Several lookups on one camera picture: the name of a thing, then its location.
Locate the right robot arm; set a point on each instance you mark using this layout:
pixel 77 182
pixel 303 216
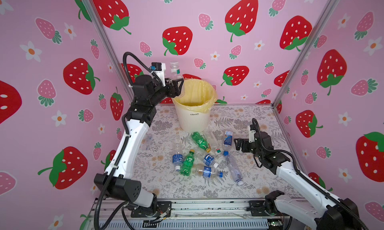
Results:
pixel 324 211

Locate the clear bottle blue label middle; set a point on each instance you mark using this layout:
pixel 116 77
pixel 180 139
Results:
pixel 207 159

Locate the left aluminium corner post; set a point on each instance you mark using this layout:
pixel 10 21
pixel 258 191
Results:
pixel 90 8

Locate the clear bottle blue label left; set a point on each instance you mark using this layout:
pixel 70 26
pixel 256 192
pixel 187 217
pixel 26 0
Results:
pixel 177 156

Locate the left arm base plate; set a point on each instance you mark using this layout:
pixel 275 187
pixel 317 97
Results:
pixel 160 209

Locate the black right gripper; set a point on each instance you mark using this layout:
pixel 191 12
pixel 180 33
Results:
pixel 245 142

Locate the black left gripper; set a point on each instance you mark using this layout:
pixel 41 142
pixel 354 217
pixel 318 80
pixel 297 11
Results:
pixel 172 86

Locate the aluminium corner post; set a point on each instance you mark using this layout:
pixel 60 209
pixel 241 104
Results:
pixel 90 8
pixel 321 22

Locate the white plastic waste bin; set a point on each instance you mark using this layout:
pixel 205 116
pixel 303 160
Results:
pixel 193 118

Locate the long clear bottle blue cap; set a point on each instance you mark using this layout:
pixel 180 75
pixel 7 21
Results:
pixel 234 169

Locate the yellow bin liner bag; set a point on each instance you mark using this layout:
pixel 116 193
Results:
pixel 199 96

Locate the green bottle yellow cap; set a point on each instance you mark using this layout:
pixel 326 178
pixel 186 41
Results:
pixel 188 163

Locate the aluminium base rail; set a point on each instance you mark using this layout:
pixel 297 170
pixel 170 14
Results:
pixel 198 214

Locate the clear bottle blue label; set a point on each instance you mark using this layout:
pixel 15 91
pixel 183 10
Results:
pixel 177 156
pixel 207 159

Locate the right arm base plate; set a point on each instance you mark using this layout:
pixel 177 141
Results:
pixel 264 208

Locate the clear bottle blue cap lying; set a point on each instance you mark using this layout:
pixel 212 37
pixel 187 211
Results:
pixel 207 172

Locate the square clear bottle green label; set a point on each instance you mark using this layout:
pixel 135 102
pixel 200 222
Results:
pixel 175 70

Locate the square bottle blue artesian label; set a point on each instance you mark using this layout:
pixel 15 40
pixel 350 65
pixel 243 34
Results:
pixel 227 142

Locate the right aluminium corner post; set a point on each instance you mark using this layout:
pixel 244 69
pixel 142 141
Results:
pixel 321 22

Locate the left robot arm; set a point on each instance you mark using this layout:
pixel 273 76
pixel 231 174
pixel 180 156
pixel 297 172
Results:
pixel 116 182

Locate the clear bottle orange flower label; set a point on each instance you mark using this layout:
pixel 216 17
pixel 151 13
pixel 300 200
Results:
pixel 214 145

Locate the green bottle near bin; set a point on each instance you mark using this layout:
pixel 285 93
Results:
pixel 201 142

